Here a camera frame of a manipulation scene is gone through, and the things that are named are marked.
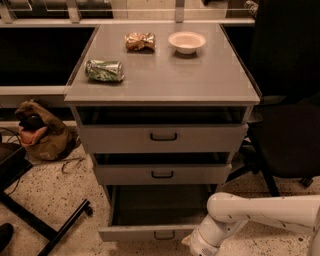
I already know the grey bottom drawer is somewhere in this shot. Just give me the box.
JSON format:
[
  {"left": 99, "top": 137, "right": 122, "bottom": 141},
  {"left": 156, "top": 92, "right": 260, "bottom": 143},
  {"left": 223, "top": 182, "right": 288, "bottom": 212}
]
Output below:
[{"left": 99, "top": 184, "right": 216, "bottom": 241}]

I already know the grey drawer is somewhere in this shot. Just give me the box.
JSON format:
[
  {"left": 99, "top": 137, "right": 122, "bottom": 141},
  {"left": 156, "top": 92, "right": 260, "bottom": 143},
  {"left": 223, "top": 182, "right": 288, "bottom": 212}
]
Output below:
[
  {"left": 93, "top": 152, "right": 232, "bottom": 185},
  {"left": 73, "top": 107, "right": 248, "bottom": 154},
  {"left": 99, "top": 184, "right": 216, "bottom": 241}
]

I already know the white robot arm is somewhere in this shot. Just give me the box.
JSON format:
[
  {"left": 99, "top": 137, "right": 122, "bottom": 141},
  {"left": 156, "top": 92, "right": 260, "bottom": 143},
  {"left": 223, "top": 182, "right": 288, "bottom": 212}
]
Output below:
[{"left": 182, "top": 192, "right": 320, "bottom": 256}]

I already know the grey drawer cabinet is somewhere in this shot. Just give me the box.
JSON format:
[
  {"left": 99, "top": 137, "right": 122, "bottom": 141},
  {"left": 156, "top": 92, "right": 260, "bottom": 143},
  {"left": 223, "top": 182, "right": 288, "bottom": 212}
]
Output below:
[{"left": 63, "top": 22, "right": 262, "bottom": 198}]

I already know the grey top drawer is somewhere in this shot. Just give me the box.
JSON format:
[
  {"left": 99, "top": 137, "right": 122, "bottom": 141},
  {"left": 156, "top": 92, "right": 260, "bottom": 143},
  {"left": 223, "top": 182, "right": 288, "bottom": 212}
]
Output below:
[{"left": 73, "top": 107, "right": 248, "bottom": 154}]

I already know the grey middle drawer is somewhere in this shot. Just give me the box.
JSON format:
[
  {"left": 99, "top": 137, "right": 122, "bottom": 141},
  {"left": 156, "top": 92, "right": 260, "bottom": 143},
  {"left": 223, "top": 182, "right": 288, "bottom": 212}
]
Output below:
[{"left": 93, "top": 152, "right": 232, "bottom": 185}]

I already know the crushed green soda can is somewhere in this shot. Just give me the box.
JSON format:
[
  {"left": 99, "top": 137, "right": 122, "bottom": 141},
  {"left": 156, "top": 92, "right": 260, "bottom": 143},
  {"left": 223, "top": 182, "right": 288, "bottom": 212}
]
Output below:
[{"left": 84, "top": 60, "right": 124, "bottom": 82}]

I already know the white paper bowl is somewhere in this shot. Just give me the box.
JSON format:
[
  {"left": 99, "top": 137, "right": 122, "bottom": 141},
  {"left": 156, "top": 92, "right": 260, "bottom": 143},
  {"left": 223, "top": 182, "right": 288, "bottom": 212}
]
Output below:
[{"left": 168, "top": 31, "right": 206, "bottom": 54}]

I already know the crumpled golden snack bag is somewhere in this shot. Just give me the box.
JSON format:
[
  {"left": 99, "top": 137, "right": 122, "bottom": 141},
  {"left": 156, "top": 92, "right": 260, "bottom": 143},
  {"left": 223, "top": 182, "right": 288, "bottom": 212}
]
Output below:
[{"left": 125, "top": 32, "right": 156, "bottom": 51}]

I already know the brown fabric bag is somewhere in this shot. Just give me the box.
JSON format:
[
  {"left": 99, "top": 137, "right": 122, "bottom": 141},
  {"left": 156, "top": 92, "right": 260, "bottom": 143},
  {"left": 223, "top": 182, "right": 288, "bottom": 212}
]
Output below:
[{"left": 14, "top": 100, "right": 77, "bottom": 161}]

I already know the black office chair right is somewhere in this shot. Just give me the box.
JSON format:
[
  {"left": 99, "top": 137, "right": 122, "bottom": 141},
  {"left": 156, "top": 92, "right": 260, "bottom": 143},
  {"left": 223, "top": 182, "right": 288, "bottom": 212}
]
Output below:
[{"left": 228, "top": 0, "right": 320, "bottom": 196}]

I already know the grey side desk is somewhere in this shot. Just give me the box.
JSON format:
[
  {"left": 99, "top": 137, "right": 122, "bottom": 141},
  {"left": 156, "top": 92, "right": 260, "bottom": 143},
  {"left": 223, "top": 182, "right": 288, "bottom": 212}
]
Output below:
[{"left": 0, "top": 22, "right": 97, "bottom": 108}]

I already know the black chair base left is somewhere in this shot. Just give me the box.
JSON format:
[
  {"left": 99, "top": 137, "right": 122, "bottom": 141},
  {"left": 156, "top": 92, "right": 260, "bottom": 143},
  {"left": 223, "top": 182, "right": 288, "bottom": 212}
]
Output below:
[{"left": 0, "top": 143, "right": 94, "bottom": 256}]

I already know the black shoe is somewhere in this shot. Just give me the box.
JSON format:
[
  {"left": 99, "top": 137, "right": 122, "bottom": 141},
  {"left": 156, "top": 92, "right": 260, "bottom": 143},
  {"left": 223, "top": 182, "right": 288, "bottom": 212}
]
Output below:
[{"left": 0, "top": 223, "right": 14, "bottom": 252}]

